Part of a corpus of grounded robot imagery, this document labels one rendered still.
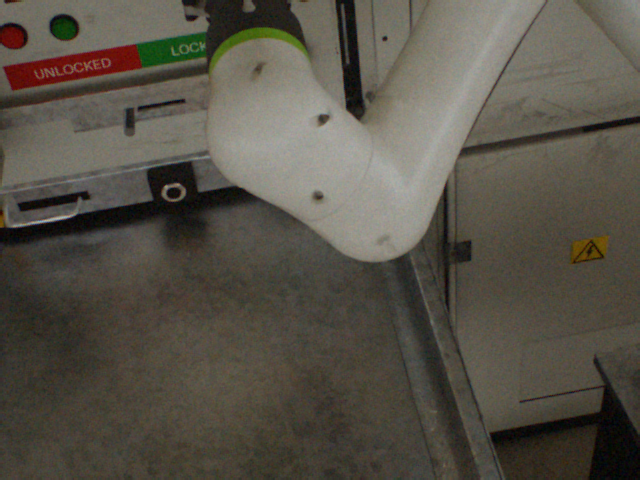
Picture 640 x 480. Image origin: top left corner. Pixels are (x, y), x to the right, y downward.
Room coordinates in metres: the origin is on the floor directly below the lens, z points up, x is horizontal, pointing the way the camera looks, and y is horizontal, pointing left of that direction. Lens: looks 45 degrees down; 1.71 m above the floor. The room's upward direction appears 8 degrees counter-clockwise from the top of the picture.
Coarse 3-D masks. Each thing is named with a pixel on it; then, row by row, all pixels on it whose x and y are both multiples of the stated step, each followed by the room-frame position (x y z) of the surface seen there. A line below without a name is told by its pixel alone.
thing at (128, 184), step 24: (120, 168) 1.00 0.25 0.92; (144, 168) 1.00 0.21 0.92; (216, 168) 1.00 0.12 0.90; (0, 192) 0.99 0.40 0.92; (24, 192) 0.99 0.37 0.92; (48, 192) 0.99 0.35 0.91; (72, 192) 0.99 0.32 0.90; (96, 192) 0.99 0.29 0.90; (120, 192) 1.00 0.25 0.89; (144, 192) 1.00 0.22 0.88; (24, 216) 0.99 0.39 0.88; (48, 216) 0.99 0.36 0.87
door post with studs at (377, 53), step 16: (368, 0) 1.09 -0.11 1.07; (384, 0) 1.09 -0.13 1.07; (400, 0) 1.09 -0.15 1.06; (368, 16) 1.09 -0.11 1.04; (384, 16) 1.09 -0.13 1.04; (400, 16) 1.09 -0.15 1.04; (368, 32) 1.09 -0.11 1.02; (384, 32) 1.09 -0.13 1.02; (400, 32) 1.09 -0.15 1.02; (368, 48) 1.09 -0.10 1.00; (384, 48) 1.09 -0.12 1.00; (400, 48) 1.09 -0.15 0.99; (368, 64) 1.09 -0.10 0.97; (384, 64) 1.09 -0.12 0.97; (368, 80) 1.09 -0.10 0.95; (368, 96) 1.08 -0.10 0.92
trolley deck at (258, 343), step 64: (64, 256) 0.93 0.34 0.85; (128, 256) 0.92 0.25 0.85; (192, 256) 0.90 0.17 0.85; (256, 256) 0.88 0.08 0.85; (320, 256) 0.86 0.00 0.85; (0, 320) 0.83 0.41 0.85; (64, 320) 0.82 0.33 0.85; (128, 320) 0.80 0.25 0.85; (192, 320) 0.79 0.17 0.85; (256, 320) 0.77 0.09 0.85; (320, 320) 0.76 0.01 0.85; (384, 320) 0.74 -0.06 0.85; (448, 320) 0.73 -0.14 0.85; (0, 384) 0.73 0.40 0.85; (64, 384) 0.72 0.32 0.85; (128, 384) 0.70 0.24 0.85; (192, 384) 0.69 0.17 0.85; (256, 384) 0.67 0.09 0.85; (320, 384) 0.66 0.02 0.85; (384, 384) 0.65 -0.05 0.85; (0, 448) 0.64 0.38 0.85; (64, 448) 0.63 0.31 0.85; (128, 448) 0.61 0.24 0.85; (192, 448) 0.60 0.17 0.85; (256, 448) 0.59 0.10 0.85; (320, 448) 0.58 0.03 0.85; (384, 448) 0.57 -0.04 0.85
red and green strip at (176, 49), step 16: (112, 48) 1.01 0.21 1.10; (128, 48) 1.01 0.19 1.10; (144, 48) 1.01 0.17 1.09; (160, 48) 1.01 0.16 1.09; (176, 48) 1.01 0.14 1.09; (192, 48) 1.01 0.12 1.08; (16, 64) 1.00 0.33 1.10; (32, 64) 1.00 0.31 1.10; (48, 64) 1.01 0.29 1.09; (64, 64) 1.01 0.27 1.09; (80, 64) 1.01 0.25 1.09; (96, 64) 1.01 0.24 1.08; (112, 64) 1.01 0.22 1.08; (128, 64) 1.01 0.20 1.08; (144, 64) 1.01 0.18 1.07; (160, 64) 1.01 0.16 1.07; (16, 80) 1.00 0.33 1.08; (32, 80) 1.00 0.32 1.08; (48, 80) 1.01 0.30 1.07; (64, 80) 1.01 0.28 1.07
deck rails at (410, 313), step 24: (0, 240) 0.98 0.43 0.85; (0, 264) 0.93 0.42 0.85; (384, 264) 0.83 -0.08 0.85; (408, 264) 0.79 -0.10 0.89; (384, 288) 0.79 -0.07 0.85; (408, 288) 0.78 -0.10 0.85; (408, 312) 0.75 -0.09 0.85; (408, 336) 0.71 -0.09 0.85; (432, 336) 0.67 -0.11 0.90; (408, 360) 0.67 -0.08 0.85; (432, 360) 0.67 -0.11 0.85; (432, 384) 0.64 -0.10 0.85; (432, 408) 0.60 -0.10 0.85; (456, 408) 0.56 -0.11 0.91; (432, 432) 0.57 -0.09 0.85; (456, 432) 0.56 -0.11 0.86; (432, 456) 0.55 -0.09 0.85; (456, 456) 0.54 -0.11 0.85
